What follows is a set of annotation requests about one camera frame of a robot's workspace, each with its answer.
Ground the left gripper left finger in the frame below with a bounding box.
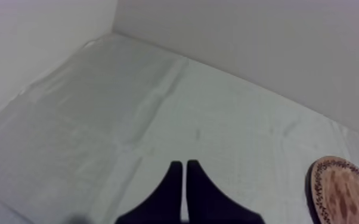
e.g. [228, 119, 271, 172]
[114, 160, 183, 224]

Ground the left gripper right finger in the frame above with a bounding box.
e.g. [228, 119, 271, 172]
[186, 159, 266, 224]

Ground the round wooden board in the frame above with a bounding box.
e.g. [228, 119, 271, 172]
[305, 155, 359, 224]

